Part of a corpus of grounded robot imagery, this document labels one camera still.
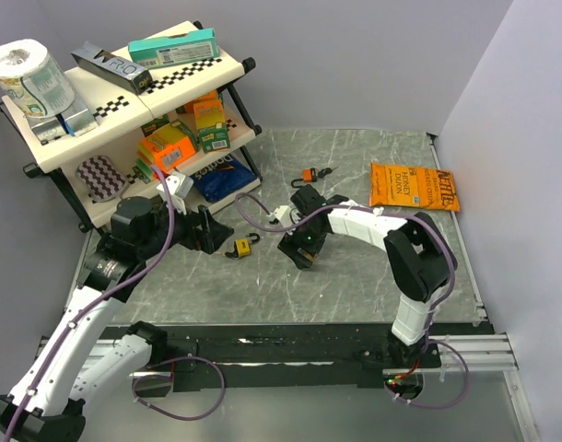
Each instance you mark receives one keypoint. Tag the orange padlock with keys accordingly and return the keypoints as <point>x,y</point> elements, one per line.
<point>310,176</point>

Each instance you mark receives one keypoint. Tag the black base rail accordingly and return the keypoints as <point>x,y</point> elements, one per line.
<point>286,355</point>

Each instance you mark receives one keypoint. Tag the brass padlock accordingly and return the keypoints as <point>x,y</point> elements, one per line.
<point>306,255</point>

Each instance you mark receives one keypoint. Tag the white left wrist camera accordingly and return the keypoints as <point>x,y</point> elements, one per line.
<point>177,187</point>

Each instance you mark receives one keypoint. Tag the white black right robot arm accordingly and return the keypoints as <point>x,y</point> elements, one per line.
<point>421,261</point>

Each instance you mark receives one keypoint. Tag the orange Kettle chip bag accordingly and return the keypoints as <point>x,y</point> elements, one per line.
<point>413,187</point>

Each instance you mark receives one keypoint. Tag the orange green sponge pack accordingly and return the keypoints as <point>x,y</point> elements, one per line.
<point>166,148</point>

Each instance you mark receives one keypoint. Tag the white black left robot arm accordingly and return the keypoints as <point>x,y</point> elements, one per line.
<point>52,401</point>

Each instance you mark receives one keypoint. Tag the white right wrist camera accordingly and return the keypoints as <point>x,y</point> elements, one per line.
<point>281,216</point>

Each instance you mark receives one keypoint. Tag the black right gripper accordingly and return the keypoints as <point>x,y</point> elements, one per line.
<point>290,243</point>

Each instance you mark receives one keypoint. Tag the blue Doritos chip bag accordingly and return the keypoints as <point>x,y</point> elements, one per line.
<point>222,178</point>

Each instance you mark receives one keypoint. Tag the dark grey long box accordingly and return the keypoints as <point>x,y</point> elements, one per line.
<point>119,71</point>

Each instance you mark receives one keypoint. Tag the teal toothpaste box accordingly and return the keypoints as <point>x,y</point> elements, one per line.
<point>189,47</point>

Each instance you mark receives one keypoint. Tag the silver blue small box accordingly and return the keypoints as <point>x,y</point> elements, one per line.
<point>78,119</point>

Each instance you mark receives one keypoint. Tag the cream three-tier shelf rack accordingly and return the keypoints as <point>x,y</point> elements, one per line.
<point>120,115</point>

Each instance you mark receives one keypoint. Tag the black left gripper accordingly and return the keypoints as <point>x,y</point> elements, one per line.
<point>209,236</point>

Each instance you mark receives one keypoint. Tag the upright orange green box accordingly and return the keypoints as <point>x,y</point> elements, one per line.
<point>211,125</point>

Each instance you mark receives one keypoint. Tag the toilet paper roll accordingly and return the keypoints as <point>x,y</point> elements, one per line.
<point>33,80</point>

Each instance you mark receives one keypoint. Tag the yellow padlock with keys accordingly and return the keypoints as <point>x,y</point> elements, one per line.
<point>242,247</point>

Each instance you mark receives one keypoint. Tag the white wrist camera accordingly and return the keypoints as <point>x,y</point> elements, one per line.
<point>281,216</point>
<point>177,187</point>

